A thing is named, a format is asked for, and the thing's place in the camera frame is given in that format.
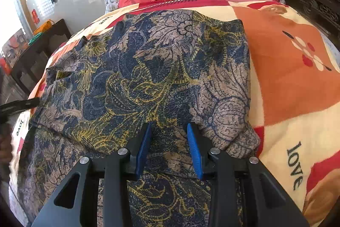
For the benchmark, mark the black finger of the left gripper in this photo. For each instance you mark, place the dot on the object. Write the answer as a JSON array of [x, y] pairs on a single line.
[[18, 106]]

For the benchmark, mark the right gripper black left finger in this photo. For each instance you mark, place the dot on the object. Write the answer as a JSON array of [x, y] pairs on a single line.
[[74, 201]]

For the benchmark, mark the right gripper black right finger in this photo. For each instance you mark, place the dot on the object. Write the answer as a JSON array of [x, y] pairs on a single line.
[[244, 192]]

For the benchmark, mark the dark floral patterned garment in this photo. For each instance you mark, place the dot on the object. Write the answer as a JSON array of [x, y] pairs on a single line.
[[170, 68]]

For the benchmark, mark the dark wooden side cabinet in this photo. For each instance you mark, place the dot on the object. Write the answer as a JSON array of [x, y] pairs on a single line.
[[47, 44]]

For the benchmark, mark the orange basket on cabinet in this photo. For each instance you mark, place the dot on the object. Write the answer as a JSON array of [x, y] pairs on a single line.
[[44, 27]]

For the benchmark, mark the orange red cream fleece blanket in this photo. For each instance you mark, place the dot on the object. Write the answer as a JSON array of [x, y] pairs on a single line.
[[294, 91]]

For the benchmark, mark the dark carved wooden headboard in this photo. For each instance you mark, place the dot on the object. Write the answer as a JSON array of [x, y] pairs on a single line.
[[323, 13]]

